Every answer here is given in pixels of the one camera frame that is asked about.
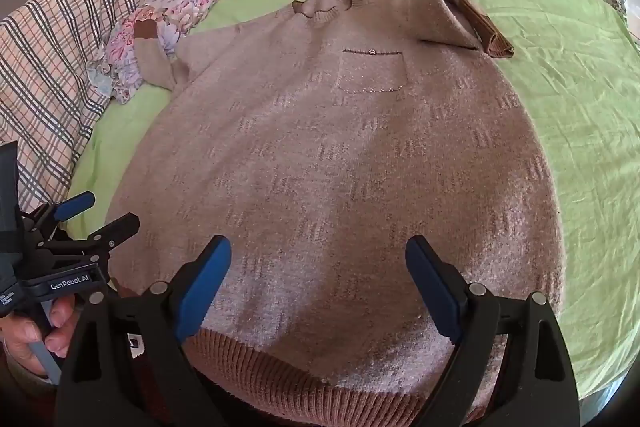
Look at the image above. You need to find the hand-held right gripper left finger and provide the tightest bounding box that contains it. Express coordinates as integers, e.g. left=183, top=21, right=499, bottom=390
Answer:
left=55, top=234, right=233, bottom=427

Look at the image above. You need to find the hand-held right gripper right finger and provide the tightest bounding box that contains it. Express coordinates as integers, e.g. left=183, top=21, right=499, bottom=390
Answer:
left=405, top=234, right=582, bottom=427

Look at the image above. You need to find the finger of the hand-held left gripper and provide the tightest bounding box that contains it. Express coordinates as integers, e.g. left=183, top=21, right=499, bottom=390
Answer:
left=20, top=191, right=97, bottom=229
left=37, top=213, right=141, bottom=259

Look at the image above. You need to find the beige knitted sweater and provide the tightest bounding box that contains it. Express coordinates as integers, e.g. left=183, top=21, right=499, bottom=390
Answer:
left=102, top=0, right=567, bottom=424

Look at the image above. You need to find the person's left hand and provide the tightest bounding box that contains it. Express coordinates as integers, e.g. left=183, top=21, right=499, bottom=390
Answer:
left=0, top=294, right=77, bottom=379

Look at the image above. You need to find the plaid checked blanket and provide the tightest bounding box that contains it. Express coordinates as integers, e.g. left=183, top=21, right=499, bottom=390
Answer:
left=0, top=0, right=175, bottom=214

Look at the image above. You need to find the pastel floral pillow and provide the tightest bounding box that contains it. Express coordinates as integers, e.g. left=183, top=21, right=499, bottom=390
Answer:
left=86, top=0, right=222, bottom=104

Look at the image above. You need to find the light green bed sheet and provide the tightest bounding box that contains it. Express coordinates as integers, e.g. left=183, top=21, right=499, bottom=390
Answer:
left=65, top=0, right=640, bottom=414

